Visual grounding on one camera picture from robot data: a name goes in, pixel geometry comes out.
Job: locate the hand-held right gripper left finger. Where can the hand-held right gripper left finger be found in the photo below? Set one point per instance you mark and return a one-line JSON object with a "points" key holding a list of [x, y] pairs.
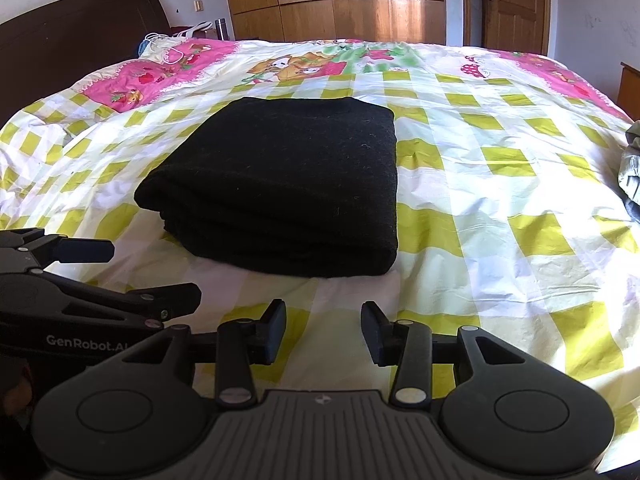
{"points": [[274, 332]]}

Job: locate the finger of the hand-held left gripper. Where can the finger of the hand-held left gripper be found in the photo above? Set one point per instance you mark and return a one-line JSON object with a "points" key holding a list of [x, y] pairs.
{"points": [[85, 250], [165, 296]]}

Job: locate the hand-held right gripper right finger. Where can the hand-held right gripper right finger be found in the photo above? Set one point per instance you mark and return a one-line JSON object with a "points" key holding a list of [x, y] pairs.
{"points": [[374, 334]]}

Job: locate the black pants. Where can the black pants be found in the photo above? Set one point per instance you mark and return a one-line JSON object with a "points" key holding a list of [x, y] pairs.
{"points": [[285, 185]]}

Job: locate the brown fuzzy cloth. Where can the brown fuzzy cloth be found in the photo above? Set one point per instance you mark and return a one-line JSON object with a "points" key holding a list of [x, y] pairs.
{"points": [[15, 390]]}

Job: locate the printed checked quilt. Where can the printed checked quilt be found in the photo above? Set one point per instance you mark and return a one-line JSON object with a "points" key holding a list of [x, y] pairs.
{"points": [[500, 185]]}

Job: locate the dark wooden headboard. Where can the dark wooden headboard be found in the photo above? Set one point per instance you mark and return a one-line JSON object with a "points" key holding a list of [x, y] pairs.
{"points": [[75, 30]]}

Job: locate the white clothes hanger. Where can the white clothes hanger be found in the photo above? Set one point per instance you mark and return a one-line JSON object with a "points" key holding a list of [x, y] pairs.
{"points": [[192, 29]]}

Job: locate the metal cup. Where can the metal cup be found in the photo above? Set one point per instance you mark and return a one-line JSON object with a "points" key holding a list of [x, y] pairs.
{"points": [[221, 29]]}

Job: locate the grey cloth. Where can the grey cloth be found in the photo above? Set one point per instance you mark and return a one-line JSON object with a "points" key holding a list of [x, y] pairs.
{"points": [[631, 170]]}

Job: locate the wooden wardrobe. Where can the wooden wardrobe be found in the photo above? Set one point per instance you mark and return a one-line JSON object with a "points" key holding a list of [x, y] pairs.
{"points": [[330, 0]]}

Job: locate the wooden door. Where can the wooden door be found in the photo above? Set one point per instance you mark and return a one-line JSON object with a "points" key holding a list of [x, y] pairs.
{"points": [[510, 5]]}

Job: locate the wooden nightstand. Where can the wooden nightstand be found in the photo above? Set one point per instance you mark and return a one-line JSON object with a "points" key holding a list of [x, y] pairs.
{"points": [[631, 82]]}

